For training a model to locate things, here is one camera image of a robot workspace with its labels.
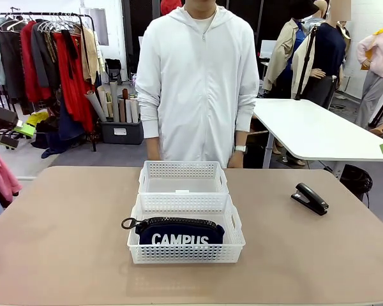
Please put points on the grey storage bin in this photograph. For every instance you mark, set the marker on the grey storage bin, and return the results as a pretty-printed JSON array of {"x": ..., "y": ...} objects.
[{"x": 121, "y": 132}]

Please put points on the white perforated plastic basket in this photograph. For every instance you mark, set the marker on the white perforated plastic basket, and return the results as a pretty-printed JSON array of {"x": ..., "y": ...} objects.
[
  {"x": 183, "y": 169},
  {"x": 185, "y": 253}
]

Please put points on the red dress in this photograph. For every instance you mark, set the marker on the red dress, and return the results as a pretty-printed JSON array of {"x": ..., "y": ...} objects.
[{"x": 73, "y": 89}]

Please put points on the black stapler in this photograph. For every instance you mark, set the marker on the black stapler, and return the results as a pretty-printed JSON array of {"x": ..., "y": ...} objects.
[{"x": 309, "y": 197}]

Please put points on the beige garment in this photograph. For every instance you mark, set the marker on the beige garment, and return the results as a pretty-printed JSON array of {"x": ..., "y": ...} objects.
[{"x": 89, "y": 54}]

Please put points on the black office chair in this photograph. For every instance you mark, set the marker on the black office chair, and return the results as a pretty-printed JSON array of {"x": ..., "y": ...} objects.
[{"x": 113, "y": 68}]

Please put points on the white paper roll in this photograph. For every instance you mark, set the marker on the white paper roll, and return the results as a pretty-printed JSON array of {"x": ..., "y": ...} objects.
[{"x": 134, "y": 111}]

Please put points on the red jacket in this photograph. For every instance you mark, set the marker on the red jacket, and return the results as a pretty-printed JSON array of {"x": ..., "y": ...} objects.
[{"x": 27, "y": 63}]

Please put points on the black clothes rack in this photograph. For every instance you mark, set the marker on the black clothes rack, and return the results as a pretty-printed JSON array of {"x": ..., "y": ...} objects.
[{"x": 51, "y": 14}]

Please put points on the tall grey cardboard tube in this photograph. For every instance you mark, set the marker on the tall grey cardboard tube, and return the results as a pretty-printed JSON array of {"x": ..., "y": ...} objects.
[{"x": 114, "y": 99}]

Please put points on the cream paper roll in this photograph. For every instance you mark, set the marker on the cream paper roll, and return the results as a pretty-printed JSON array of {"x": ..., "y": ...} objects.
[{"x": 103, "y": 99}]

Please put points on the pink garment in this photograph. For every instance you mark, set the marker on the pink garment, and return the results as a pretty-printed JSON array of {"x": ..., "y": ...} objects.
[{"x": 0, "y": 175}]

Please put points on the grey jacket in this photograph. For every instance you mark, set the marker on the grey jacket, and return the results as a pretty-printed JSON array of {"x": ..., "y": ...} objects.
[{"x": 40, "y": 57}]

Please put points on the white panel board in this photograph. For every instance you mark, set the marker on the white panel board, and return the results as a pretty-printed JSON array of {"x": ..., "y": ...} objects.
[{"x": 268, "y": 49}]

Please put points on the mannequin in beige trench coat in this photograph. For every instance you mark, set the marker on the mannequin in beige trench coat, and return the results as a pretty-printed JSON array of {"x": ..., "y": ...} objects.
[{"x": 281, "y": 54}]

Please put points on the dark grey coat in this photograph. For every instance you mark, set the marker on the dark grey coat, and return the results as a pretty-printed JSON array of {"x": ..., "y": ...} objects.
[{"x": 9, "y": 63}]

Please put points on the white wristwatch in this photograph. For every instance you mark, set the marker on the white wristwatch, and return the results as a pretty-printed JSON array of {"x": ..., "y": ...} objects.
[{"x": 241, "y": 148}]

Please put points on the white side table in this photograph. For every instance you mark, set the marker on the white side table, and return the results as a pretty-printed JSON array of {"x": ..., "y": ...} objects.
[{"x": 306, "y": 127}]

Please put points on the mannequin in pink sweater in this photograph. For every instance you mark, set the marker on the mannequin in pink sweater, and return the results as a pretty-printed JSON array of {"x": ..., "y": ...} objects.
[{"x": 379, "y": 57}]

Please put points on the black scarf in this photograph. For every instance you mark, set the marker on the black scarf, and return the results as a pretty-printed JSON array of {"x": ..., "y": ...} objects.
[{"x": 71, "y": 51}]

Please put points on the black tripod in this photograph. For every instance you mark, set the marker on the black tripod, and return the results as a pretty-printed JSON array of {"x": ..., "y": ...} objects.
[{"x": 306, "y": 60}]

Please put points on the white paper label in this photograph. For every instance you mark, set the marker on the white paper label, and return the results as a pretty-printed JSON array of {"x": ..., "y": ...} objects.
[{"x": 182, "y": 191}]

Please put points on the person torso in white hoodie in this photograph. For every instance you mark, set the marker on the person torso in white hoodie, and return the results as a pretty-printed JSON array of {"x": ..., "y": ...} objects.
[{"x": 198, "y": 95}]

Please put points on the brown cardboard tube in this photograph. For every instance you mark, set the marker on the brown cardboard tube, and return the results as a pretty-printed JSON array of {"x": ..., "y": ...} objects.
[{"x": 124, "y": 105}]

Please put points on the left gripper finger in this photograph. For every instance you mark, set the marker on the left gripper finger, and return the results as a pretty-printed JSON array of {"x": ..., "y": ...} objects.
[
  {"x": 3, "y": 118},
  {"x": 8, "y": 142}
]

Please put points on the mannequin in navy top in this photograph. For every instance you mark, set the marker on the mannequin in navy top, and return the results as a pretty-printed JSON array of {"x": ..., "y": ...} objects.
[{"x": 328, "y": 54}]

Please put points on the yellow cloth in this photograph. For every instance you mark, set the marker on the yellow cloth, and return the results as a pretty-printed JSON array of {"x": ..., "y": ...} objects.
[{"x": 38, "y": 118}]

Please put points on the red fabric item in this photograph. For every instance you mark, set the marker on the red fabric item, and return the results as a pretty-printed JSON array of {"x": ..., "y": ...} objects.
[{"x": 170, "y": 6}]

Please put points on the person's left hand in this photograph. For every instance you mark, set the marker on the person's left hand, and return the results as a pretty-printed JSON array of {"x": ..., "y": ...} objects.
[{"x": 235, "y": 161}]

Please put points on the navy blue garment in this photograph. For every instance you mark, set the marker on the navy blue garment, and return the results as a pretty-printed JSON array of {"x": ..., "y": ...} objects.
[{"x": 68, "y": 130}]

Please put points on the person's left forearm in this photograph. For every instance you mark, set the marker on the person's left forearm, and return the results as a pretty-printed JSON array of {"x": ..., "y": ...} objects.
[{"x": 244, "y": 124}]

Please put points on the person's right hand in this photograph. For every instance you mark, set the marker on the person's right hand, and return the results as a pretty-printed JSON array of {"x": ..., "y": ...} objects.
[{"x": 153, "y": 154}]

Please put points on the grey paper roll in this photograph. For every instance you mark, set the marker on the grey paper roll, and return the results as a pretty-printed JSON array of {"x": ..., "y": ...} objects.
[{"x": 95, "y": 105}]

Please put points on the navy zip pencil case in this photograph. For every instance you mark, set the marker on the navy zip pencil case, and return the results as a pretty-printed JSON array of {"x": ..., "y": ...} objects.
[{"x": 178, "y": 230}]

